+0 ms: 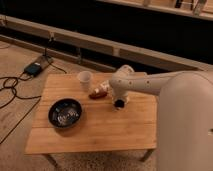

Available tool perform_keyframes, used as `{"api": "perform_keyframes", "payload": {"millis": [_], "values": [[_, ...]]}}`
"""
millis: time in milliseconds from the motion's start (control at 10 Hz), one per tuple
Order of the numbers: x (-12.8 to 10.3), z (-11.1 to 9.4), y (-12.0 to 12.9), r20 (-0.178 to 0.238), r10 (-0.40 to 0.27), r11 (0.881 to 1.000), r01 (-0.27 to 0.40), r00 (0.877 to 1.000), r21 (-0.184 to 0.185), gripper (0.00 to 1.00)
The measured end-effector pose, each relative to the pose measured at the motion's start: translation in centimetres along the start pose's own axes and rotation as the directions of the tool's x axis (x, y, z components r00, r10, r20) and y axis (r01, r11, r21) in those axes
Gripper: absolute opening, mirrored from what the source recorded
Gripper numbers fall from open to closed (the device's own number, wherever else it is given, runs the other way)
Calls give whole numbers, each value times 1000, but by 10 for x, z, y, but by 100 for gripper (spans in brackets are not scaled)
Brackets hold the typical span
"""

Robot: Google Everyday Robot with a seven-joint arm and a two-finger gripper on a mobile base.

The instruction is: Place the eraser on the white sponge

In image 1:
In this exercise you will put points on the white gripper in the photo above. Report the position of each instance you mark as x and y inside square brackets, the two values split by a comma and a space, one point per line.
[120, 99]

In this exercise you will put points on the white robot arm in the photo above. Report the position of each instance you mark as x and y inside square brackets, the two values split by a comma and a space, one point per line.
[184, 136]

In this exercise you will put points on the brown eraser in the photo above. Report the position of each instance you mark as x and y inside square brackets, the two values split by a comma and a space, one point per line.
[98, 95]

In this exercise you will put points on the wooden table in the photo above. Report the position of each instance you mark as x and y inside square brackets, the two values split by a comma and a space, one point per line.
[100, 128]

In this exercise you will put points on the clear plastic cup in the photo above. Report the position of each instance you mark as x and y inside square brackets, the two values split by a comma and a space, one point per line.
[85, 78]

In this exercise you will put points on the black round bowl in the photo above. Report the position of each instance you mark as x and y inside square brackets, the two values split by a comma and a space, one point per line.
[64, 113]

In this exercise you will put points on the black power adapter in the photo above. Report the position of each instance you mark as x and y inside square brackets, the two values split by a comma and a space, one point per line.
[33, 69]

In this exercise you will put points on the metal frame rail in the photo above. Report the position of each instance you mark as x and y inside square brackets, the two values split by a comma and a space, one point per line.
[108, 47]

